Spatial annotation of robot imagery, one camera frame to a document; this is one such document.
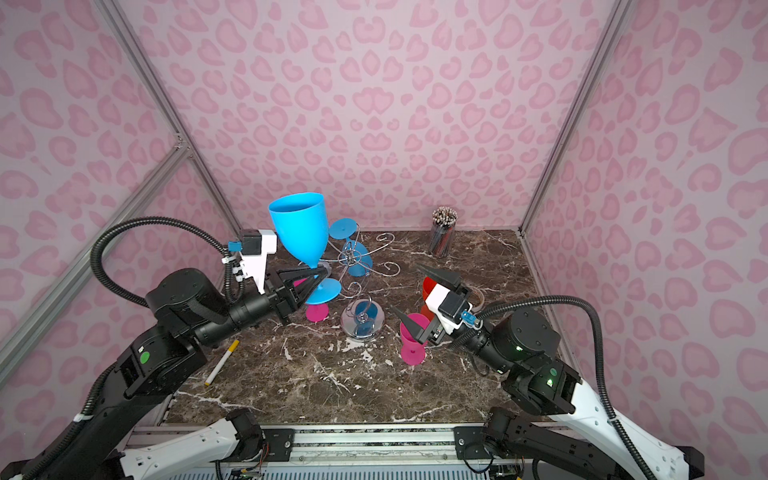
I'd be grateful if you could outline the clear tape roll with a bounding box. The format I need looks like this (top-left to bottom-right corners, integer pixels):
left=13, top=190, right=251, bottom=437
left=469, top=286, right=486, bottom=312

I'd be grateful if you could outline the magenta wine glass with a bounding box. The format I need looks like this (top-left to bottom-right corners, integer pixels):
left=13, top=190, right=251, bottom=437
left=305, top=284, right=329, bottom=323
left=400, top=313, right=430, bottom=366

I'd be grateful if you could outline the red wine glass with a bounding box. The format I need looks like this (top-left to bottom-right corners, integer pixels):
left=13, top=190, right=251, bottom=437
left=420, top=277, right=437, bottom=320

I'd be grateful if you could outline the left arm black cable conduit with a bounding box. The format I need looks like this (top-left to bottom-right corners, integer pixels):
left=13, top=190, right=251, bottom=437
left=17, top=216, right=241, bottom=480

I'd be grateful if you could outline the chrome wire wine glass rack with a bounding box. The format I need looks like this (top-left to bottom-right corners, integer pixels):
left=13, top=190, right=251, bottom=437
left=321, top=226, right=401, bottom=342

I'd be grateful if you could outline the blue wine glass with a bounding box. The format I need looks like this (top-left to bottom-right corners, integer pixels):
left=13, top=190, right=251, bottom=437
left=268, top=192, right=341, bottom=305
left=329, top=218, right=373, bottom=278

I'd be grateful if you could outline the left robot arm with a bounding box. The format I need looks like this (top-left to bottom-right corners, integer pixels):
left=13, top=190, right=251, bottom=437
left=1, top=267, right=328, bottom=479

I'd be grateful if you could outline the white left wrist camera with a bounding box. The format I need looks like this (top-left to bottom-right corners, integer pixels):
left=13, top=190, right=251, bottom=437
left=222, top=229, right=278, bottom=294

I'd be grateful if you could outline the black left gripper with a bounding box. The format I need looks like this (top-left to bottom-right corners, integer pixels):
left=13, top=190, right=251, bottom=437
left=196, top=261, right=327, bottom=352

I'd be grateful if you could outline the aluminium frame bar left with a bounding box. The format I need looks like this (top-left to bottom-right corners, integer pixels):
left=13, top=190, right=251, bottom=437
left=0, top=140, right=192, bottom=385

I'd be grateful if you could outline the white yellow marker pen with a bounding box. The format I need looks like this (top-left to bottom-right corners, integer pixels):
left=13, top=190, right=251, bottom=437
left=204, top=340, right=240, bottom=386

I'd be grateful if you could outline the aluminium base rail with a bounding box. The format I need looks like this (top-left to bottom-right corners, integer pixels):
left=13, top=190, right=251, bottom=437
left=119, top=422, right=577, bottom=480

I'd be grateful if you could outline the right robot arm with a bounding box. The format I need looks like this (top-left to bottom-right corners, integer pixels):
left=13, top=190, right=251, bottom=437
left=394, top=265, right=705, bottom=479

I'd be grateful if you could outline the aluminium frame post right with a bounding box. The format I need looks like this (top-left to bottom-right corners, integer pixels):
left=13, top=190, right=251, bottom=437
left=518, top=0, right=638, bottom=237

